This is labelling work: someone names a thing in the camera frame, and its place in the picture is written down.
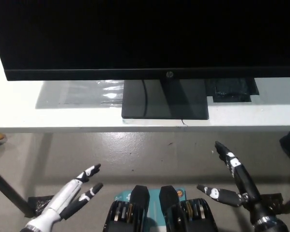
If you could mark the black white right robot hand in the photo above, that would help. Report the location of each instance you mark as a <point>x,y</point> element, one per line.
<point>246,186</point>

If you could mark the black floor tape patch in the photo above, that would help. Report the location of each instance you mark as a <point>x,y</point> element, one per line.
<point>39,205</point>
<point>273,200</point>

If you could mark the black HP computer monitor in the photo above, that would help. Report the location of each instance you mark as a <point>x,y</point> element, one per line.
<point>144,36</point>

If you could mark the teal cardboard box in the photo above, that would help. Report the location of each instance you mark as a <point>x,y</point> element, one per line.
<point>154,210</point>

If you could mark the black plastic bag on table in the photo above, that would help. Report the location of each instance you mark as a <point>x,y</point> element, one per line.
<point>232,90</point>

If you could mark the black ribbed robot body block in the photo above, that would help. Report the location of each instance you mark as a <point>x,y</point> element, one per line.
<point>125,215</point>
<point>190,215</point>

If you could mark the clear plastic tape sheet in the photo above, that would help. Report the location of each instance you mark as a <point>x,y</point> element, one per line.
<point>91,94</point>

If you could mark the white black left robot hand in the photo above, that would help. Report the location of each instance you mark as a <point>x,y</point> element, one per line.
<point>62,195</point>

